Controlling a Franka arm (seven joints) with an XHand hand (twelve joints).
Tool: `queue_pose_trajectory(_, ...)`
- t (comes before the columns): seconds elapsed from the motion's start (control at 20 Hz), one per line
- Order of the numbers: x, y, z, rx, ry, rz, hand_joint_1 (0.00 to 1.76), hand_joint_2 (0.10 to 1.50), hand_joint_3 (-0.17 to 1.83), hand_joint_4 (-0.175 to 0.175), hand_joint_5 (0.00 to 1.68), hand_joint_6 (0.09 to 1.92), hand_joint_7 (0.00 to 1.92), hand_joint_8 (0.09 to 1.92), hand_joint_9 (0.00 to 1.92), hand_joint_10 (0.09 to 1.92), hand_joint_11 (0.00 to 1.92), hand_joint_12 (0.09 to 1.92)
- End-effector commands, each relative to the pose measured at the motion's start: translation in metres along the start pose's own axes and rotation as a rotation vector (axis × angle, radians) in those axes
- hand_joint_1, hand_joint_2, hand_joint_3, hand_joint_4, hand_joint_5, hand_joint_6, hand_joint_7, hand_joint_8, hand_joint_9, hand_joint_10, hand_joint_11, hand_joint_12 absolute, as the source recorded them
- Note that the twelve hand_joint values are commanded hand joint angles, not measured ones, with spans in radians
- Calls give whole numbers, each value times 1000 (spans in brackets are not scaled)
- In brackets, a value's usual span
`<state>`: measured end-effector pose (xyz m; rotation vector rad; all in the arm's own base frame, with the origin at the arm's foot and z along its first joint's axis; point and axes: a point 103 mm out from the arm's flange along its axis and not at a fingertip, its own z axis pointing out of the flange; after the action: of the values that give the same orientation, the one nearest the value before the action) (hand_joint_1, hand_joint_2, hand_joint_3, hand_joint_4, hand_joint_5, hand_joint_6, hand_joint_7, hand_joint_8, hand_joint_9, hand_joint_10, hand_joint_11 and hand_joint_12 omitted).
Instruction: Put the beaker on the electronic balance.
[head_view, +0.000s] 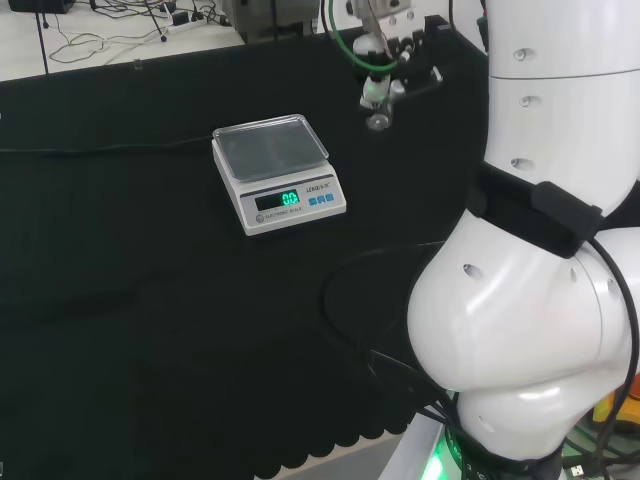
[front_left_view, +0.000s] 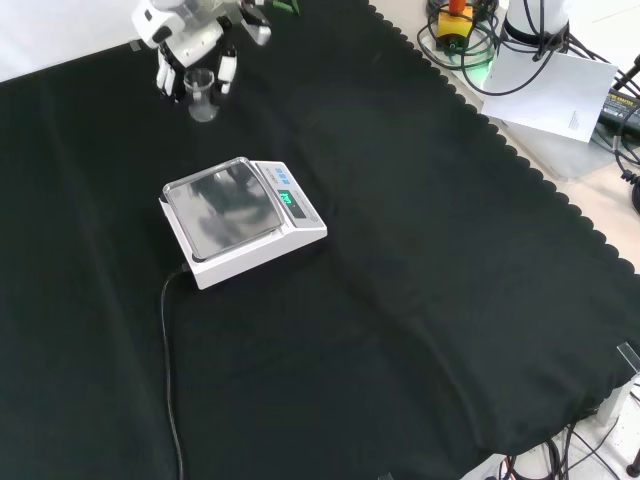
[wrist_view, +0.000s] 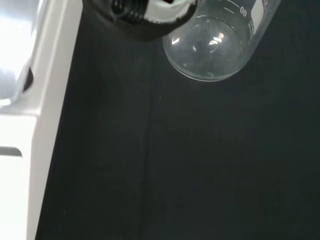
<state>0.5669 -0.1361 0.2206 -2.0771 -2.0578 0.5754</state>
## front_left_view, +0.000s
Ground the yellow stop button box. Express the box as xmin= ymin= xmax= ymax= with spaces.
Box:
xmin=435 ymin=0 xmax=474 ymax=54

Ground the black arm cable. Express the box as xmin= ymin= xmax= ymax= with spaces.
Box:
xmin=469 ymin=0 xmax=574 ymax=97

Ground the grey metal base plate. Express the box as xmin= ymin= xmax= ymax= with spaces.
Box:
xmin=492 ymin=118 xmax=624 ymax=182

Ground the black power adapter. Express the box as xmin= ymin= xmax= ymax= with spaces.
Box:
xmin=596 ymin=87 xmax=640 ymax=135

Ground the white electronic balance steel pan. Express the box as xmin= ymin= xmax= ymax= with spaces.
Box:
xmin=158 ymin=156 xmax=329 ymax=291

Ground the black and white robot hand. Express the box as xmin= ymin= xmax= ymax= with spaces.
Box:
xmin=131 ymin=0 xmax=274 ymax=104

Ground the black balance power cable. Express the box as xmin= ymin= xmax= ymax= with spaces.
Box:
xmin=160 ymin=263 xmax=192 ymax=480

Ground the black bench cloth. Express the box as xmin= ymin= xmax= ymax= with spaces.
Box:
xmin=0 ymin=0 xmax=640 ymax=480

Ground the white paper sheet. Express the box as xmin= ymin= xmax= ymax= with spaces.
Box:
xmin=480 ymin=49 xmax=620 ymax=145

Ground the small clear glass beaker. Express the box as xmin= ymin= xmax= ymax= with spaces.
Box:
xmin=183 ymin=68 xmax=220 ymax=124

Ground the black cable bundle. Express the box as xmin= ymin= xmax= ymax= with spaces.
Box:
xmin=497 ymin=422 xmax=640 ymax=480

